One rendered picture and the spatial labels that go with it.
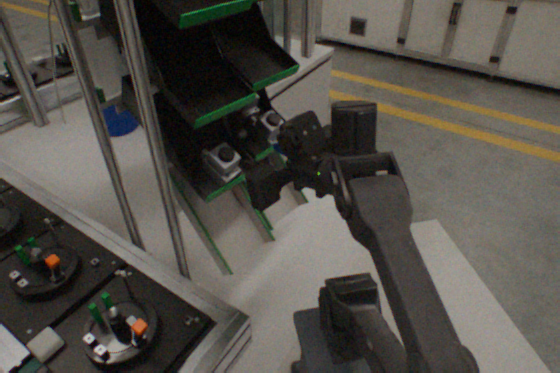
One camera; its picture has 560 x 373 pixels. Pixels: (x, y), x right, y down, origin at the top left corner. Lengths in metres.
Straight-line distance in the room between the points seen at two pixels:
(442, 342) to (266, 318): 0.62
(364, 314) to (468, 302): 0.55
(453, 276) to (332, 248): 0.31
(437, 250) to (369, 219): 0.74
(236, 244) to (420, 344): 0.57
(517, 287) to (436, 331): 2.00
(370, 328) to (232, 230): 0.44
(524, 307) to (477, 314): 1.26
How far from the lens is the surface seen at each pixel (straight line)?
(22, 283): 0.98
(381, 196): 0.44
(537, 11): 4.33
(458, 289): 1.09
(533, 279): 2.47
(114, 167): 0.92
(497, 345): 1.04
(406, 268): 0.41
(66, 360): 0.88
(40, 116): 1.83
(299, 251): 1.07
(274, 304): 0.98
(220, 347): 0.82
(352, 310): 0.57
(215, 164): 0.72
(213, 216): 0.87
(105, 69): 1.52
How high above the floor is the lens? 1.68
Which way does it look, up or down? 37 degrees down
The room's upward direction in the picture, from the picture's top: straight up
